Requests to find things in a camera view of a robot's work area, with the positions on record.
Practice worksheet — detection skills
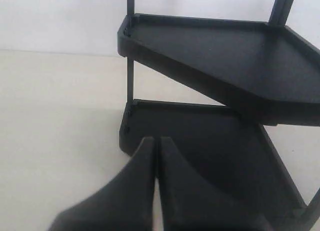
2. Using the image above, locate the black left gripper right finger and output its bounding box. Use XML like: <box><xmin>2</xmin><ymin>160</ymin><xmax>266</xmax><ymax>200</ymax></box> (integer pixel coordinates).
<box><xmin>158</xmin><ymin>137</ymin><xmax>269</xmax><ymax>231</ymax></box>

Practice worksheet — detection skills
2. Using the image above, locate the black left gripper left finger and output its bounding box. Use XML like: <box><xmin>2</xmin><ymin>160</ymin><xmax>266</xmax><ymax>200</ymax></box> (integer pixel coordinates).
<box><xmin>49</xmin><ymin>137</ymin><xmax>156</xmax><ymax>231</ymax></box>

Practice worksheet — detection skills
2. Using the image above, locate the black two-tier corner shelf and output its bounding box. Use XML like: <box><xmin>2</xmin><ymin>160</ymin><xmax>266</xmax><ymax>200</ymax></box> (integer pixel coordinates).
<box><xmin>117</xmin><ymin>0</ymin><xmax>320</xmax><ymax>231</ymax></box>

